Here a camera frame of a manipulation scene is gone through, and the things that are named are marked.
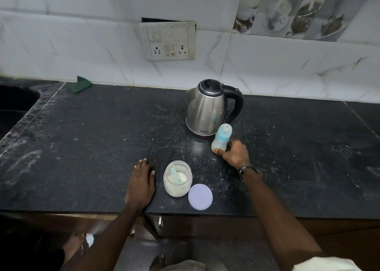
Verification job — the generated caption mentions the white shirt sleeve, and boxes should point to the white shirt sleeve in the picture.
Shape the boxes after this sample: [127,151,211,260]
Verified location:
[292,256,363,271]

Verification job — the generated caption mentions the person's left forearm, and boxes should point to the person's left forearm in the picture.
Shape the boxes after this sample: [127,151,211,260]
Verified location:
[60,203,143,271]

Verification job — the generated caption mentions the white round jar lid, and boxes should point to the white round jar lid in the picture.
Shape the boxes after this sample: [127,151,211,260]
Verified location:
[188,184,214,211]

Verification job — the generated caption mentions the light green plastic scoop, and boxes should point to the light green plastic scoop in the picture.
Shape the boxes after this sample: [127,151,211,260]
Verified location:
[169,165,182,183]

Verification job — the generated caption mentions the white shorts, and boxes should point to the white shorts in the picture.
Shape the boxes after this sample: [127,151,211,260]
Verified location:
[157,260,228,271]

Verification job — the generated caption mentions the person's right hand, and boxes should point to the person's right hand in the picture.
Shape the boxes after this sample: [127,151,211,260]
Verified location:
[213,140,252,171]

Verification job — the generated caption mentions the person's left hand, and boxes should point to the person's left hand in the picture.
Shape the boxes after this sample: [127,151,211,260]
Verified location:
[125,158,157,214]

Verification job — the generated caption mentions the white wall switchboard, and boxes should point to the white wall switchboard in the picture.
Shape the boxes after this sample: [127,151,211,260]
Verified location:
[139,21,197,61]

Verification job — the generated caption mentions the person's foot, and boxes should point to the person's foot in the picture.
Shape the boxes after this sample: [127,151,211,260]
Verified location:
[61,232,87,266]
[149,254,166,271]

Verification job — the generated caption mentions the dark kitchen sink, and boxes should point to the dark kitchen sink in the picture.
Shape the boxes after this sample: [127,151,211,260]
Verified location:
[0,83,41,140]

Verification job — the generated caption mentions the person's left foot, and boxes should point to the person's left foot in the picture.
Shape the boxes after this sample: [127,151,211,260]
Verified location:
[61,232,87,266]

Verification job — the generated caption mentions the brown wooden cabinet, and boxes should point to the brown wooden cabinet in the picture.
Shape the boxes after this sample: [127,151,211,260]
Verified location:
[0,211,380,271]

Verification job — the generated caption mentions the green scrub cloth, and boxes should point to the green scrub cloth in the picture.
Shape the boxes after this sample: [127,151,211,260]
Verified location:
[66,75,93,94]

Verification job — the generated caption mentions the steel electric kettle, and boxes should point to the steel electric kettle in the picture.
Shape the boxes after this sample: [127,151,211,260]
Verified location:
[185,79,244,137]

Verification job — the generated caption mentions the glass jar of white powder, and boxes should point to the glass jar of white powder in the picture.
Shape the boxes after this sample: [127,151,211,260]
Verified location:
[163,160,193,198]

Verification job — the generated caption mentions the person's right forearm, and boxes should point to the person's right forearm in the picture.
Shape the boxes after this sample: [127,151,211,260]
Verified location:
[241,169,325,271]

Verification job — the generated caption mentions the black wristwatch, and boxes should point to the black wristwatch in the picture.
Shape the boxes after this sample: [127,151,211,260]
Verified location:
[237,165,259,180]

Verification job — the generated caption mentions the blue baby feeding bottle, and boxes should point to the blue baby feeding bottle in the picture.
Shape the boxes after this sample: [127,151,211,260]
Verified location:
[211,123,233,155]

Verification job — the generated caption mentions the person's right foot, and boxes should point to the person's right foot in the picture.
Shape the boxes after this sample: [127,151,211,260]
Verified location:
[149,254,166,271]

